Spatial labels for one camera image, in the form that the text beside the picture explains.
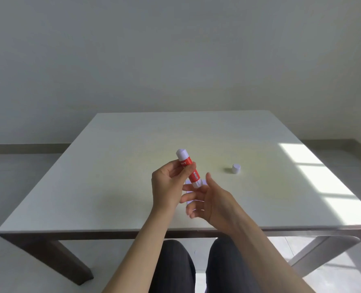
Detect person's right forearm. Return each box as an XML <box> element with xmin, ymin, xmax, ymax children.
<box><xmin>228</xmin><ymin>221</ymin><xmax>316</xmax><ymax>293</ymax></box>

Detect person's left forearm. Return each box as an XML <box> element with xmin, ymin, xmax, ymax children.
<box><xmin>102</xmin><ymin>207</ymin><xmax>179</xmax><ymax>293</ymax></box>

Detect person's right hand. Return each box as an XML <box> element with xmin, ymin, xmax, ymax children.
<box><xmin>180</xmin><ymin>173</ymin><xmax>247</xmax><ymax>235</ymax></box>

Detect red and white glue stick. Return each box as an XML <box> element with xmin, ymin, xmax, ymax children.
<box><xmin>176</xmin><ymin>148</ymin><xmax>204</xmax><ymax>189</ymax></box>

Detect person's leg dark trousers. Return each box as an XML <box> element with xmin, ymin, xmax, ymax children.
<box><xmin>149</xmin><ymin>239</ymin><xmax>196</xmax><ymax>293</ymax></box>
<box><xmin>205</xmin><ymin>236</ymin><xmax>262</xmax><ymax>293</ymax></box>

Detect person's left hand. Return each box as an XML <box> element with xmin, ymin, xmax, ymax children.
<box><xmin>151</xmin><ymin>160</ymin><xmax>197</xmax><ymax>212</ymax></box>

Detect person's right leg dark trousers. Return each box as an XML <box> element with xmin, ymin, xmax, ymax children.
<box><xmin>205</xmin><ymin>236</ymin><xmax>262</xmax><ymax>293</ymax></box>

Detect dark brown table leg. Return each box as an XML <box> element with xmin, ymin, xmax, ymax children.
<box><xmin>0</xmin><ymin>232</ymin><xmax>94</xmax><ymax>286</ymax></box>
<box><xmin>287</xmin><ymin>235</ymin><xmax>361</xmax><ymax>279</ymax></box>

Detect person's left leg dark trousers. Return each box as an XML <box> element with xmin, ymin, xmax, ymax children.
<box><xmin>149</xmin><ymin>239</ymin><xmax>196</xmax><ymax>293</ymax></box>

